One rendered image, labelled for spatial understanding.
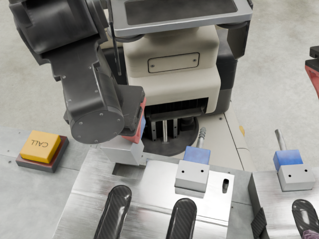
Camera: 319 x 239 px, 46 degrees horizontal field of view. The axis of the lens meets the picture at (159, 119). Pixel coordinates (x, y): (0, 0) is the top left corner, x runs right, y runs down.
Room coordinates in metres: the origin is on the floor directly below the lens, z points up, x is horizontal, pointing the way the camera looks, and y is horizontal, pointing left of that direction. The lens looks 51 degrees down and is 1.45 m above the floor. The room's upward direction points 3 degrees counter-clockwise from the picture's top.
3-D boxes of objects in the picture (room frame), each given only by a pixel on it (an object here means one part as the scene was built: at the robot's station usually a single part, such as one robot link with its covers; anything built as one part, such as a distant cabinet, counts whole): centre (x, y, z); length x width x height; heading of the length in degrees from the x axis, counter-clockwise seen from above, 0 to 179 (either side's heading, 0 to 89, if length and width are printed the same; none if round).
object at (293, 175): (0.38, -0.23, 0.86); 0.13 x 0.05 x 0.05; 1
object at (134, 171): (0.36, 0.05, 0.87); 0.05 x 0.05 x 0.04; 74
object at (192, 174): (0.37, -0.06, 0.89); 0.13 x 0.05 x 0.05; 164
